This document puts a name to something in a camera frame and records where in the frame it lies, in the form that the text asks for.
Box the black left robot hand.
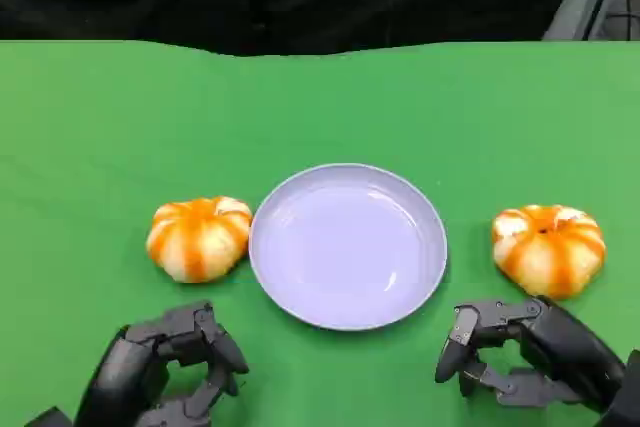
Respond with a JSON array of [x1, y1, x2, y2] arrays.
[[74, 299, 250, 427]]

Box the lilac plate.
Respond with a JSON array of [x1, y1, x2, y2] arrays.
[[248, 162, 449, 332]]

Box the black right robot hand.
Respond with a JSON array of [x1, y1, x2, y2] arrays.
[[434, 295, 629, 418]]

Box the green table cloth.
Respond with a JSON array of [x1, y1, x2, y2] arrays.
[[0, 39, 640, 427]]

